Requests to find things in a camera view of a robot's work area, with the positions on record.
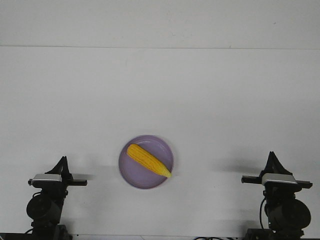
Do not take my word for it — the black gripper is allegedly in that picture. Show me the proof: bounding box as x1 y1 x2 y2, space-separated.
241 151 313 200
30 156 88 198

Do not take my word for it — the purple round plate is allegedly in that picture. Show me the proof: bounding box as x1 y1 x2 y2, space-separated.
118 135 174 189

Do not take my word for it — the yellow corn cob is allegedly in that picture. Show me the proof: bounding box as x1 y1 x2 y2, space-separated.
126 144 172 178

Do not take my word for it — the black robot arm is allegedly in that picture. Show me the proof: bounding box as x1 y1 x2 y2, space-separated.
241 151 313 240
22 156 88 240

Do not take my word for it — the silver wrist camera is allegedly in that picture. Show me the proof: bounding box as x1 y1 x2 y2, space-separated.
261 173 298 186
28 173 62 187

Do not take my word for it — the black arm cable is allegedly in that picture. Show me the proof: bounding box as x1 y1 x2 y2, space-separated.
258 199 267 230

